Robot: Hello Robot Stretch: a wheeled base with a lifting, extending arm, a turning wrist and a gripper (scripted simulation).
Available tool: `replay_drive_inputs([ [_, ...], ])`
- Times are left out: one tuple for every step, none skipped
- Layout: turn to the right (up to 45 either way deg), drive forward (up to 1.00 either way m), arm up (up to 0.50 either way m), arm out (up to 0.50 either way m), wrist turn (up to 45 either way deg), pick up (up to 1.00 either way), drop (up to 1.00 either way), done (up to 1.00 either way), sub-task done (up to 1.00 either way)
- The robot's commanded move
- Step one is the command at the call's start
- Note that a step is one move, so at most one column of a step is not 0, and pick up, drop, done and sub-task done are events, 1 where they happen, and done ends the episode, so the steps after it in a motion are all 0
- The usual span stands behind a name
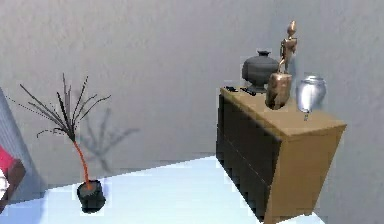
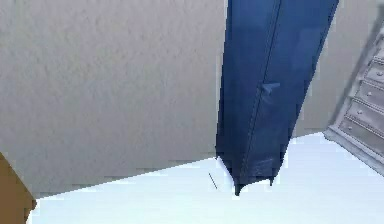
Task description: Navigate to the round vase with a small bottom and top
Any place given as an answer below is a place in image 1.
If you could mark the bronze figure statue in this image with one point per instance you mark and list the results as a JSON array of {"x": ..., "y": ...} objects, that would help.
[{"x": 279, "y": 88}]

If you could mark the silver glass vase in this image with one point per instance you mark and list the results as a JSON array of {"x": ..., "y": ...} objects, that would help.
[{"x": 310, "y": 91}]

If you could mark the dark grey round vase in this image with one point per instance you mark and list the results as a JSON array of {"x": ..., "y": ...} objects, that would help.
[{"x": 258, "y": 70}]

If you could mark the bed with red cover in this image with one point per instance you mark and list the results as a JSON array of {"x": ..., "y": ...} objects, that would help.
[{"x": 8, "y": 173}]

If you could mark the house plant in black pot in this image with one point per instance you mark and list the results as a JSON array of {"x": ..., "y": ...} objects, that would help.
[{"x": 90, "y": 196}]

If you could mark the small black object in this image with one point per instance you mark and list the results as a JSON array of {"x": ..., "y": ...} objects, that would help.
[
  {"x": 230, "y": 89},
  {"x": 248, "y": 91}
]

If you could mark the brown chest of drawers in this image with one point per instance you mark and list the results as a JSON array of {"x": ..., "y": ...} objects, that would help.
[{"x": 300, "y": 156}]

